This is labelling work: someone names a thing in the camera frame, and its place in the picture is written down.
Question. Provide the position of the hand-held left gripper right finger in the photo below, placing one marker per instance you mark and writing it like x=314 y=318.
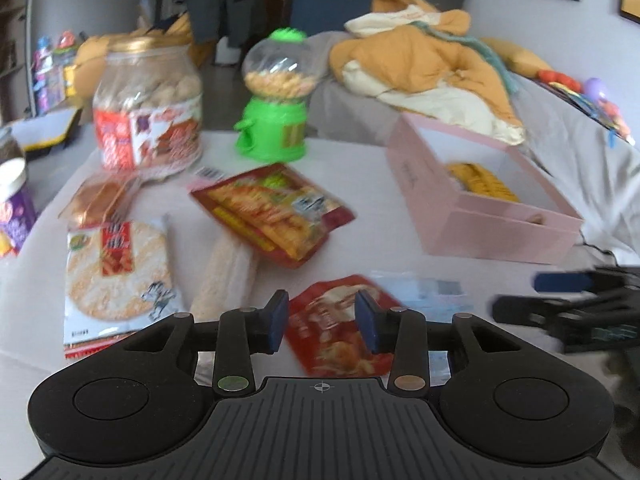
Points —
x=366 y=322

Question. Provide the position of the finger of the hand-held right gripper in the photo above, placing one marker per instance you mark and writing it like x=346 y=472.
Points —
x=560 y=282
x=530 y=312

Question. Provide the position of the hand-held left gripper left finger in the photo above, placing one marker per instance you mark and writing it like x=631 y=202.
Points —
x=278 y=322

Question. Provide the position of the red chip snack packet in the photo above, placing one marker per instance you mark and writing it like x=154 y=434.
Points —
x=325 y=330

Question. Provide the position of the pink cardboard box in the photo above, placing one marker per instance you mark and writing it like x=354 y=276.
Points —
x=480 y=230

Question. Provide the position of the brown sandwich biscuit packet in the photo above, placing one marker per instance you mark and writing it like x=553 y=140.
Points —
x=97 y=200

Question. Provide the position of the long clear cracker packet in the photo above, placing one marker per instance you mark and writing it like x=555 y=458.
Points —
x=225 y=280

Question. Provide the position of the clear pale blue packet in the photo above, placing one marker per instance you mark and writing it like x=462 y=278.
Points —
x=442 y=300

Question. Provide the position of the red orange stick snack packet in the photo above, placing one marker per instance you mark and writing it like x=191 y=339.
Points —
x=272 y=210

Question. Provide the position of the white table cloth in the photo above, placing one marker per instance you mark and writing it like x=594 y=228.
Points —
x=375 y=200

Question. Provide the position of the yellow snack packet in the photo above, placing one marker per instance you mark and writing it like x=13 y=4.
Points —
x=482 y=182

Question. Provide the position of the white round rice cracker packet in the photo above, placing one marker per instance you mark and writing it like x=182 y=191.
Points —
x=115 y=270

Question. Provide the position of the pile of colourful toys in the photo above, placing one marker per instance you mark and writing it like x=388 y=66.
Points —
x=595 y=97

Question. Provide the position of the green candy dispenser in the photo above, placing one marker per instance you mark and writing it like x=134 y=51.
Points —
x=272 y=120

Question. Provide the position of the yellow cushion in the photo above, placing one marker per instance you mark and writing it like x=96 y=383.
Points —
x=520 y=57

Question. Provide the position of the large clear red-label biscuit jar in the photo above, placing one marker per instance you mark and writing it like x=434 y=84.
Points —
x=150 y=110

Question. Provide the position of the orange cream quilt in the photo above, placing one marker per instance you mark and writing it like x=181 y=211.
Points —
x=425 y=60

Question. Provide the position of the purple paper cup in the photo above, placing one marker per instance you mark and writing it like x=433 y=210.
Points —
x=15 y=210

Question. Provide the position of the yellow black flat tray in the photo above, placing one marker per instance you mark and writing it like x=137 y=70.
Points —
x=47 y=130

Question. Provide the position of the blue cabinet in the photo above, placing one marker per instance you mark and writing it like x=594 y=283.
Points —
x=330 y=10

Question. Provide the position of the dark hanging jacket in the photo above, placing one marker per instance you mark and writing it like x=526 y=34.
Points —
x=225 y=0

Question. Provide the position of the wall shelf unit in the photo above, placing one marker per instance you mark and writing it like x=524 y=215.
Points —
x=12 y=35

